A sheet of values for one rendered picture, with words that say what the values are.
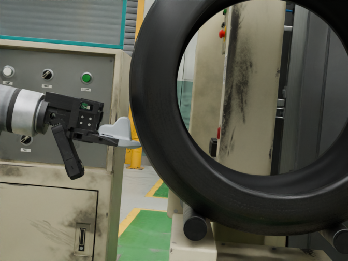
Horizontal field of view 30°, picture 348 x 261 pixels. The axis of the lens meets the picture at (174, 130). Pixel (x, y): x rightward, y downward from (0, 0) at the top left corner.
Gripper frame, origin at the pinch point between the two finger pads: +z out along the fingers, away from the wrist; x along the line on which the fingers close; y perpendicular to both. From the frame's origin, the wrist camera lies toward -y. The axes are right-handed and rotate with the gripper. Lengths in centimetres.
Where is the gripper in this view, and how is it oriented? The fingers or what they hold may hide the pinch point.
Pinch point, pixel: (136, 146)
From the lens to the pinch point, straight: 130.5
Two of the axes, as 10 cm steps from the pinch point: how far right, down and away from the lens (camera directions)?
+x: 0.1, -0.5, 10.0
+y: 2.1, -9.8, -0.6
